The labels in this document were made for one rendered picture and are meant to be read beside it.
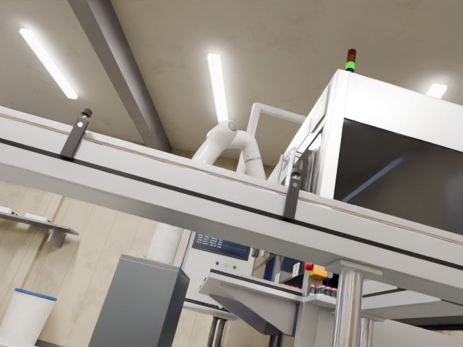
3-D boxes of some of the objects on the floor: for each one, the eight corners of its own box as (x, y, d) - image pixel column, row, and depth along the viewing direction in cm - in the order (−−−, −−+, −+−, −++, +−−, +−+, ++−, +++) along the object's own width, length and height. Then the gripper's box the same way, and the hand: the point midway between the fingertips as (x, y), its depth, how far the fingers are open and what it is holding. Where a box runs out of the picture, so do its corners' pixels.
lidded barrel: (43, 352, 478) (65, 300, 505) (19, 352, 429) (44, 295, 457) (7, 342, 486) (29, 291, 513) (-21, 341, 438) (6, 285, 465)
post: (278, 579, 120) (344, 78, 207) (283, 591, 115) (349, 71, 201) (259, 574, 120) (333, 75, 206) (263, 586, 114) (337, 68, 201)
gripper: (264, 228, 198) (257, 261, 190) (247, 217, 188) (239, 252, 181) (275, 228, 193) (269, 262, 185) (259, 217, 183) (251, 253, 176)
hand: (255, 253), depth 184 cm, fingers closed
